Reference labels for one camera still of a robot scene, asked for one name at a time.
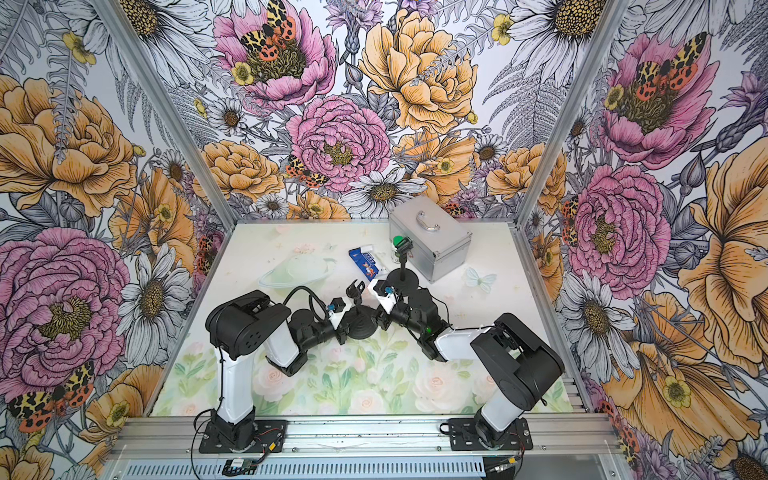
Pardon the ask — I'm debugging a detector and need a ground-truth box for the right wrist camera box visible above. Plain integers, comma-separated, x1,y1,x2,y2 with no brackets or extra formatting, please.
367,279,398,315

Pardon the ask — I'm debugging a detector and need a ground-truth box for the black round stand base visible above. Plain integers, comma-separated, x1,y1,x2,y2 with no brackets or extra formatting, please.
386,268,419,297

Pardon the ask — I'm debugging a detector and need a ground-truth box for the silver aluminium first aid case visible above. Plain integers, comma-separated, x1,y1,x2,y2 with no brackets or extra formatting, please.
388,196,472,283

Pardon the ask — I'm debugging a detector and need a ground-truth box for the white bottle green cap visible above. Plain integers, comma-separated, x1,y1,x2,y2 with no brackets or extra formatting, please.
391,235,404,263

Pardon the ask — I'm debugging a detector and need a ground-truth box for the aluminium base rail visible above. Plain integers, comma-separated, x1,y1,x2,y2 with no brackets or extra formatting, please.
109,413,621,460

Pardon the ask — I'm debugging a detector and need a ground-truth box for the white perforated cable tray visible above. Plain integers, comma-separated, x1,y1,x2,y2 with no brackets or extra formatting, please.
122,457,486,479

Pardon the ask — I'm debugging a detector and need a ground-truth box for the blue white bandage packet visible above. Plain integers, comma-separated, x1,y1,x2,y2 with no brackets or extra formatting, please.
348,244,387,281

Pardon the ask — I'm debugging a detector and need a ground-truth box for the left black corrugated cable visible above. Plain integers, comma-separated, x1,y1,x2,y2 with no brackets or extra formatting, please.
281,284,331,322

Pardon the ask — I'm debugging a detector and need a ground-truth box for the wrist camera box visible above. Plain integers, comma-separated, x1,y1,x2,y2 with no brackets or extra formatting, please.
327,297,347,320
367,279,398,315

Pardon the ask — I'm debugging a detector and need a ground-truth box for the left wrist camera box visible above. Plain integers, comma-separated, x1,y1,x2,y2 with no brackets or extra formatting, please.
327,297,347,320

